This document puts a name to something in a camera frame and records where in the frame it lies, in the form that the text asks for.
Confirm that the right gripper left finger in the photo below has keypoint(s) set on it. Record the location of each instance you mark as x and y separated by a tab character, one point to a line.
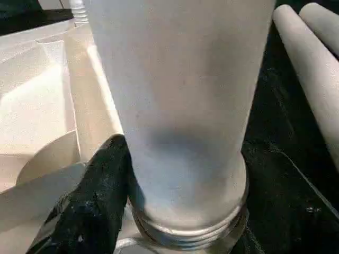
92	201

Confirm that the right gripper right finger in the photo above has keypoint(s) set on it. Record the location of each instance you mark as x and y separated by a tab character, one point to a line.
286	211

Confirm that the white plastic table top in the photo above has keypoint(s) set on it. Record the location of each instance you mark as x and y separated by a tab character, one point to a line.
39	105

